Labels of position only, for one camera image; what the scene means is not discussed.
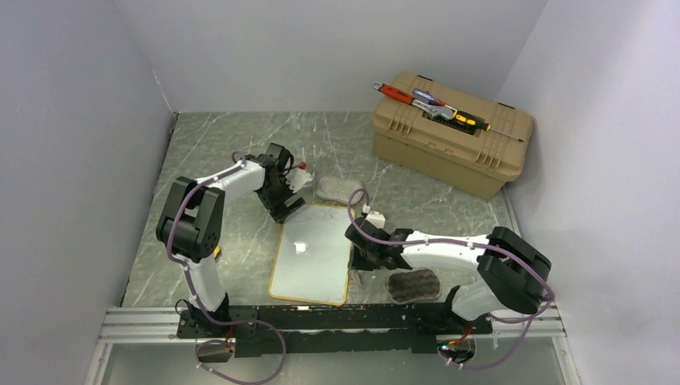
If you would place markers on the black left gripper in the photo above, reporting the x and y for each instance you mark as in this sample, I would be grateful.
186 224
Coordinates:
277 208

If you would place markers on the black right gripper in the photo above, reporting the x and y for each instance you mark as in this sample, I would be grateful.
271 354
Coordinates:
358 263

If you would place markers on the yellow framed whiteboard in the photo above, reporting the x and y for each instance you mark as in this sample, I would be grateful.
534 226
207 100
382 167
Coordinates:
313 257

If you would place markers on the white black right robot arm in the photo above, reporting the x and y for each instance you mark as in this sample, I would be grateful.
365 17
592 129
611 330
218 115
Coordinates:
511 273

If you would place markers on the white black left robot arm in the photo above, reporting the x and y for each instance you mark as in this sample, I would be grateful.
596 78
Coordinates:
190 224

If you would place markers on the dark wavy foam sponge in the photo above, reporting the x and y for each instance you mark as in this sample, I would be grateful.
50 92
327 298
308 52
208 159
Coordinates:
413 286

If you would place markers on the grey silver scrubbing sponge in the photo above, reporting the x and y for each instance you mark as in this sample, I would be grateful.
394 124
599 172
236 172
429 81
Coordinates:
344 191

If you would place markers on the tan plastic toolbox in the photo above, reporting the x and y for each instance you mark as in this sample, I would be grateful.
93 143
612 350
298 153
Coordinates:
478 162

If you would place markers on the yellow black screwdriver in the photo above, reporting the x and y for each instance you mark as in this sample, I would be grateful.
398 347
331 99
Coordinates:
474 122

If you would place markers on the blue red screwdriver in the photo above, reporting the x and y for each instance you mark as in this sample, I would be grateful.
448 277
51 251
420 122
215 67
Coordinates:
428 98

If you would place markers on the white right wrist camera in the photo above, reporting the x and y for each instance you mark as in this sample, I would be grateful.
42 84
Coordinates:
376 219

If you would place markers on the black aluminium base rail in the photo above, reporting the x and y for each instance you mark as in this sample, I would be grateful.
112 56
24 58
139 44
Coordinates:
313 329

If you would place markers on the red handled adjustable wrench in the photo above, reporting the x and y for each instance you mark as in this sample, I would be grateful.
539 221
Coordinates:
402 97

